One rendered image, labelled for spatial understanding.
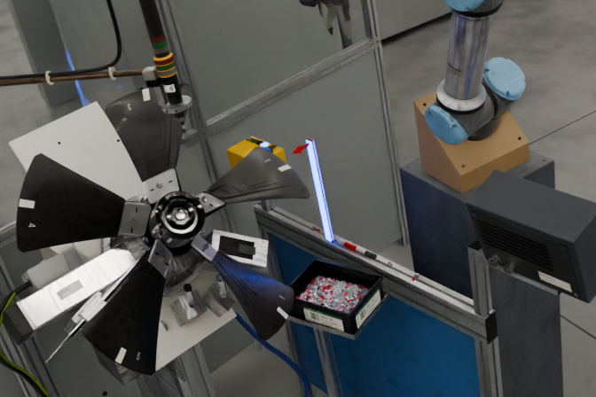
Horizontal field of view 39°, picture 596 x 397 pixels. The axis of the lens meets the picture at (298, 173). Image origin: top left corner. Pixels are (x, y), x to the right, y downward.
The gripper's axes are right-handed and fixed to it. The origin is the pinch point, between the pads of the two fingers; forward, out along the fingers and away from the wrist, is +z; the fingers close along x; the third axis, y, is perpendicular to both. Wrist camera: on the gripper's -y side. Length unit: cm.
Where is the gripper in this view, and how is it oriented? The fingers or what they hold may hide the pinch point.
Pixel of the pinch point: (337, 33)
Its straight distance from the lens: 218.8
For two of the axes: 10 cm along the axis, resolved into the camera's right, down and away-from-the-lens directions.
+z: 1.8, 8.5, 4.9
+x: -6.5, -2.7, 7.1
